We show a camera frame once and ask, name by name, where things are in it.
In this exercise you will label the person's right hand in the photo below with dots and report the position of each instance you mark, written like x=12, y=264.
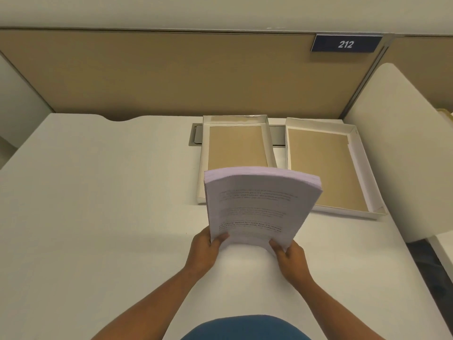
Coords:
x=293, y=262

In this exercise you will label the person's left hand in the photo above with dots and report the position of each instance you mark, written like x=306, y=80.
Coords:
x=201, y=252

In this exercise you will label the person's right thumb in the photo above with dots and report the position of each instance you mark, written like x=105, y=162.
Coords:
x=276, y=246

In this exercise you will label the person's left thumb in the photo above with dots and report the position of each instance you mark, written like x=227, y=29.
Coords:
x=220, y=240

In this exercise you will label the stack of printed white paper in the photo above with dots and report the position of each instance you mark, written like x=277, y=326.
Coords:
x=258, y=205

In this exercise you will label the person's left forearm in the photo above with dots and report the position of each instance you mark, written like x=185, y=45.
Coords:
x=148, y=305

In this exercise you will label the person's right forearm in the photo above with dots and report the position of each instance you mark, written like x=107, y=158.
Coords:
x=336, y=311

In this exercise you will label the person's blue shirt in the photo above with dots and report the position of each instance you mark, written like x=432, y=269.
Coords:
x=246, y=329

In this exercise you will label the white cardboard box tray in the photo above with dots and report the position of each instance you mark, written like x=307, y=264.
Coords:
x=236, y=148

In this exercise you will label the white cardboard box lid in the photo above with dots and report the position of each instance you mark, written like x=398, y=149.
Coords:
x=332, y=166

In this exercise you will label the white side partition panel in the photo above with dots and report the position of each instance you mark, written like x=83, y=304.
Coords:
x=400, y=152

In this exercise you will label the tan cubicle partition panel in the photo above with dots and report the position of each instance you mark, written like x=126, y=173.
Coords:
x=184, y=72
x=421, y=65

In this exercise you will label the dark blue number sign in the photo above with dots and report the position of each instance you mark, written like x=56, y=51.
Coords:
x=346, y=43

